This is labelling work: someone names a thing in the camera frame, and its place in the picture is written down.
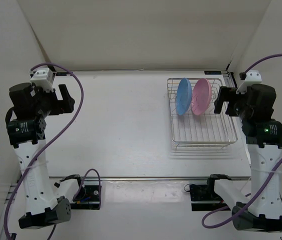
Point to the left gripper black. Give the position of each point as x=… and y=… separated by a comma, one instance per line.
x=59, y=103

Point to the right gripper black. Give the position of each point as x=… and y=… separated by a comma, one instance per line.
x=225, y=94

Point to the blue plastic plate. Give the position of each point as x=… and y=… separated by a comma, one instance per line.
x=183, y=96

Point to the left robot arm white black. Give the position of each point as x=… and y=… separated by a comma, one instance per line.
x=25, y=124

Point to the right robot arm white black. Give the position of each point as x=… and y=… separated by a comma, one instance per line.
x=262, y=211

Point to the pink plastic plate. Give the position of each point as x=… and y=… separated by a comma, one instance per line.
x=201, y=96

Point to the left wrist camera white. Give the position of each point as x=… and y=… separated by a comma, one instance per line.
x=43, y=78

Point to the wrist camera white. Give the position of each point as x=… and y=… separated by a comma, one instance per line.
x=43, y=78
x=250, y=78

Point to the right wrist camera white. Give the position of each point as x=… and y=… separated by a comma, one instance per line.
x=250, y=78

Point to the metal wire dish rack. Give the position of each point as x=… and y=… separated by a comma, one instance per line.
x=189, y=131

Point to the aluminium frame rail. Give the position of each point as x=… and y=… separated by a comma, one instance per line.
x=187, y=178

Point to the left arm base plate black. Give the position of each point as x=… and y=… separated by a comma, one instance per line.
x=88, y=197

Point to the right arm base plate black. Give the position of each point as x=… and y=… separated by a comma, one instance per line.
x=203, y=200

